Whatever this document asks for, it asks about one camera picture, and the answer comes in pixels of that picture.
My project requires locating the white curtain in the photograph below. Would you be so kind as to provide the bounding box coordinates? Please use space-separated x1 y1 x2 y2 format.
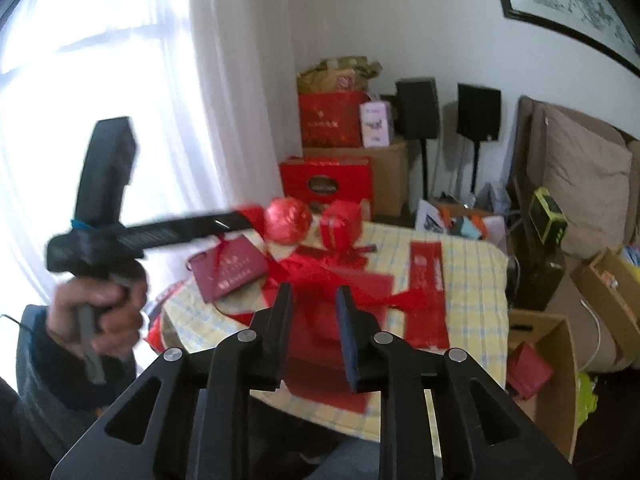
0 0 301 311

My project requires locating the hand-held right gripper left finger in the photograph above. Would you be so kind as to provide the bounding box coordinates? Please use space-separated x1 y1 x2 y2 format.
50 282 295 480

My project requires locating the brown cardboard box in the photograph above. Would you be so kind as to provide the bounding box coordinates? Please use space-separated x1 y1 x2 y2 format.
302 140 410 218

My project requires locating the large cardboard box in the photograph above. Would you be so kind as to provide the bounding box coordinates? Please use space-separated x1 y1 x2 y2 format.
505 308 593 463

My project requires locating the yellow plaid tablecloth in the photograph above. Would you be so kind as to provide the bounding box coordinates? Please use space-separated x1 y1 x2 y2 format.
150 220 511 443

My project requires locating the pink white small box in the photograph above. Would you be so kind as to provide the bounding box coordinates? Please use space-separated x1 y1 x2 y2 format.
360 101 396 148

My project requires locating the red foil ball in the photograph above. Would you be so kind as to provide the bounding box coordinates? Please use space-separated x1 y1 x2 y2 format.
263 197 312 246

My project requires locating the red cookie gift box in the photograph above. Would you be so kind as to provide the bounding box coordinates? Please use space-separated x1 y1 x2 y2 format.
279 156 374 216

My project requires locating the yellow plastic bag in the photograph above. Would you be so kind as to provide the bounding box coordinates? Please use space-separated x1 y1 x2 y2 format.
575 370 598 428

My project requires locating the green portable radio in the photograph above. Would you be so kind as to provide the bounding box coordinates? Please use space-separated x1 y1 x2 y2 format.
530 187 568 243

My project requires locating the person's left hand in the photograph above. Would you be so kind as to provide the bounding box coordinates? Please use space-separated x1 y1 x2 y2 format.
46 275 150 361

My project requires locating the black speaker on stand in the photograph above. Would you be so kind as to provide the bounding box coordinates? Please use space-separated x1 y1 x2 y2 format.
395 78 442 201
456 83 502 196

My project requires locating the gold paper bag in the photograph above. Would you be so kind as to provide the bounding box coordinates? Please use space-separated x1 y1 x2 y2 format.
296 57 383 96

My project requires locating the dark red paper bag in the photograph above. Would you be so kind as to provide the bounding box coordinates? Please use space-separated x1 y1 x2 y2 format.
187 235 268 303

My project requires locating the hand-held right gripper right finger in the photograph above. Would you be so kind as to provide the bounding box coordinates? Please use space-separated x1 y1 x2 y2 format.
335 285 576 480

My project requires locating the white shopping bag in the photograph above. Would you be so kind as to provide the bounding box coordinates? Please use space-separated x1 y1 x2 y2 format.
415 195 506 246

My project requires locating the white cable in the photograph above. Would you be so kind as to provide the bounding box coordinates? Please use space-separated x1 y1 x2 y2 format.
580 300 603 366

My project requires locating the small red gift box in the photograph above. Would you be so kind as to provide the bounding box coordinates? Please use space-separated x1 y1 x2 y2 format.
320 200 362 253

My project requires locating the brown sofa cushion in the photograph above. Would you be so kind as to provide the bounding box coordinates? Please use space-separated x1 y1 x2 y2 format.
542 105 633 258

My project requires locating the long red foil packet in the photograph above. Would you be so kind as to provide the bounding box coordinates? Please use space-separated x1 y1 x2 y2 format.
395 241 451 351

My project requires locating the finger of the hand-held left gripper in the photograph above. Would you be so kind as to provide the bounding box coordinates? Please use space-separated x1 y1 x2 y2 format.
145 209 251 253

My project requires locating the red floral gift bag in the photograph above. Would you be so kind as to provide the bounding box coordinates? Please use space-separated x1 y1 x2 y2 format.
298 91 371 148

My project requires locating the person's left forearm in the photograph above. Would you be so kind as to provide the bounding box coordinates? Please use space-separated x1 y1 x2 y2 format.
15 305 141 411

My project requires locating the shallow cardboard box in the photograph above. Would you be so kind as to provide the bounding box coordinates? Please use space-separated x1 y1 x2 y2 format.
570 247 640 346

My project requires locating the dark red handbag-shaped box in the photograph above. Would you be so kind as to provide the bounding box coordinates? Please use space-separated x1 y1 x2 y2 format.
506 342 555 401

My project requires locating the dark wooden sofa armrest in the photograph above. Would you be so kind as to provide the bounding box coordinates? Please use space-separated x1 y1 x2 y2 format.
507 180 566 311

